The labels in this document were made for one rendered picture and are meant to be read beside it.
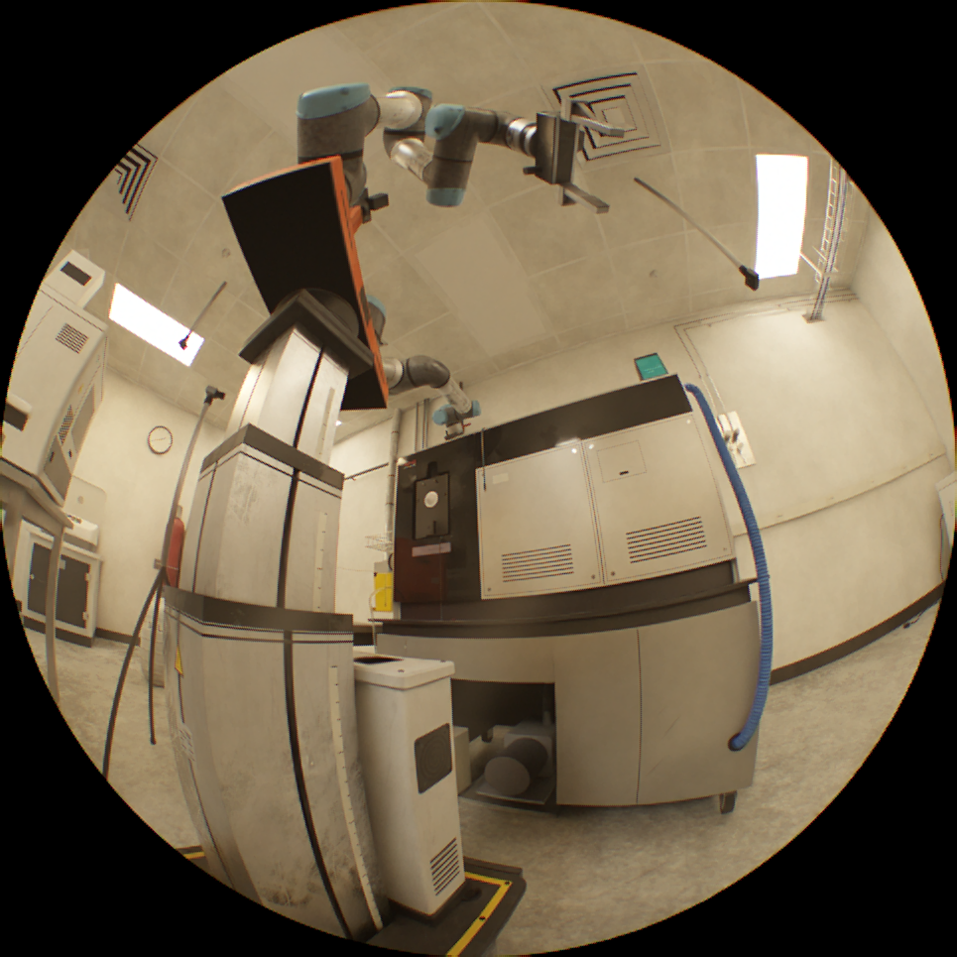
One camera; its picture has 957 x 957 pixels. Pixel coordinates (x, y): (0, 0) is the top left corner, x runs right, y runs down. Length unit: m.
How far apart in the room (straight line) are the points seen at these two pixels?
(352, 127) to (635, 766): 1.46
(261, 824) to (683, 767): 0.92
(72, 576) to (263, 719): 3.23
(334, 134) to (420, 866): 0.98
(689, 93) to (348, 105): 2.02
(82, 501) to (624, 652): 4.27
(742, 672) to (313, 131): 1.38
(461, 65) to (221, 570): 2.08
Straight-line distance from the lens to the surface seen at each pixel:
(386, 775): 0.41
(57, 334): 1.35
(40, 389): 1.27
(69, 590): 3.50
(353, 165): 0.64
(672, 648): 0.90
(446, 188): 0.68
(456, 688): 1.47
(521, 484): 1.09
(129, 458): 4.29
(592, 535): 0.98
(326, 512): 0.38
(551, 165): 0.60
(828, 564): 2.47
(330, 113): 0.61
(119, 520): 4.16
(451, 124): 0.65
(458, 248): 2.25
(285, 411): 0.39
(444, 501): 1.24
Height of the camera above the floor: 0.76
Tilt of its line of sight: 24 degrees up
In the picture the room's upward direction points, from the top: 3 degrees counter-clockwise
